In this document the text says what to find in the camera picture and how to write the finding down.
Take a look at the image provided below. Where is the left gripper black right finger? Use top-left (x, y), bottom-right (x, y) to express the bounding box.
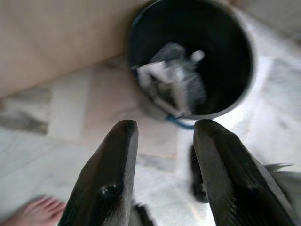
top-left (192, 119), bottom-right (296, 226)

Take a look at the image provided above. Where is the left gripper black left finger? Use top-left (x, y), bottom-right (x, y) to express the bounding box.
top-left (57, 119), bottom-right (139, 226)

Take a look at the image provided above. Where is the white grey paper trash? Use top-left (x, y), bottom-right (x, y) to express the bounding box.
top-left (131, 42), bottom-right (207, 113)

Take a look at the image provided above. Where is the black rubbish bin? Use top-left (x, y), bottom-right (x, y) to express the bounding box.
top-left (126, 0), bottom-right (257, 121)

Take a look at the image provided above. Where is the bare human foot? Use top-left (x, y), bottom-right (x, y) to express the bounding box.
top-left (0, 194), bottom-right (68, 226)

